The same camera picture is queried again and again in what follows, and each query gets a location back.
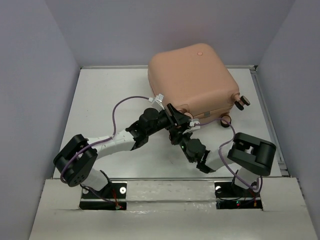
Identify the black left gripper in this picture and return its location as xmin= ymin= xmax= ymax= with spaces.
xmin=146 ymin=103 xmax=192 ymax=137

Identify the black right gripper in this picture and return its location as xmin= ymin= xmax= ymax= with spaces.
xmin=168 ymin=126 xmax=194 ymax=164

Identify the pink hard-shell suitcase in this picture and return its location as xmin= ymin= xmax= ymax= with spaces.
xmin=147 ymin=43 xmax=251 ymax=127

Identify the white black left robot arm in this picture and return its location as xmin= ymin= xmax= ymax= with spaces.
xmin=53 ymin=104 xmax=190 ymax=198

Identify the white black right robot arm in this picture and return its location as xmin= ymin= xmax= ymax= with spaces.
xmin=169 ymin=129 xmax=277 ymax=196

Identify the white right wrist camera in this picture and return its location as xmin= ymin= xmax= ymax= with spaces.
xmin=183 ymin=118 xmax=201 ymax=134

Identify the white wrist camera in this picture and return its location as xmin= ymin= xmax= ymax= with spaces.
xmin=148 ymin=93 xmax=165 ymax=112
xmin=183 ymin=118 xmax=201 ymax=134

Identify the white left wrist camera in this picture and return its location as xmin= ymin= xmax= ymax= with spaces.
xmin=148 ymin=93 xmax=165 ymax=112

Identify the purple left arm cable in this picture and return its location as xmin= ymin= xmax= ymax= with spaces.
xmin=59 ymin=96 xmax=153 ymax=208

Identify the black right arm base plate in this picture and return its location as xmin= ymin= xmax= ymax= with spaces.
xmin=214 ymin=181 xmax=263 ymax=210

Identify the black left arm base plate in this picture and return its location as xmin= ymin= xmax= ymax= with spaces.
xmin=79 ymin=181 xmax=127 ymax=211

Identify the aluminium table edge rail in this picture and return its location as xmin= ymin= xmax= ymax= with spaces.
xmin=250 ymin=65 xmax=291 ymax=178

